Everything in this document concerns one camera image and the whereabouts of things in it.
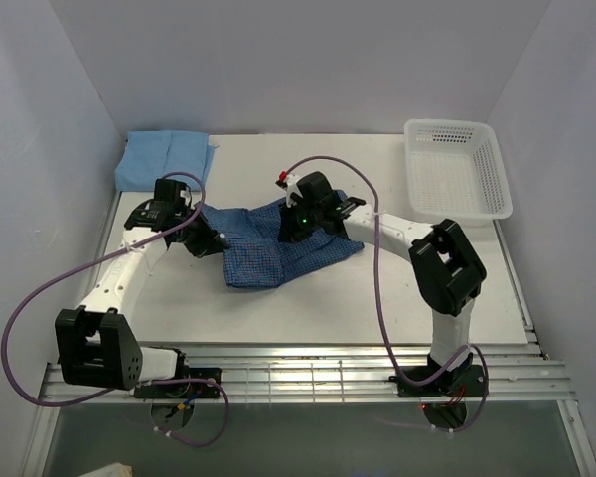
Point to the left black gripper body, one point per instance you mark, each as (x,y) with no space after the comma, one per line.
(187,215)

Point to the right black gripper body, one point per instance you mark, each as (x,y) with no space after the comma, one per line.
(317,214)

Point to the blue plaid long sleeve shirt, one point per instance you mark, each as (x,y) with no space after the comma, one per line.
(257,260)

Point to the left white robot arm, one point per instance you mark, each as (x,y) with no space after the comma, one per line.
(97,347)

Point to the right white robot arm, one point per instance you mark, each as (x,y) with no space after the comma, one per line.
(448,272)

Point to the folded light blue shirt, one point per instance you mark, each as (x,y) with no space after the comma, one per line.
(149,155)

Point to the white plastic basket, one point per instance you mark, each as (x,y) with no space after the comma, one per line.
(455,170)

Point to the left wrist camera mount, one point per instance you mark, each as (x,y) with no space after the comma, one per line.
(186,196)

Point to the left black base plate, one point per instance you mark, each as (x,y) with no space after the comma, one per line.
(185,390)

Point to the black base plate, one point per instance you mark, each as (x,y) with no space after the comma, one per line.
(468,381)
(185,390)

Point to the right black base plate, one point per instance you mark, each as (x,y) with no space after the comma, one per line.
(468,381)

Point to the aluminium rail frame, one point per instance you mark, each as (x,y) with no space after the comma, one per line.
(331,411)

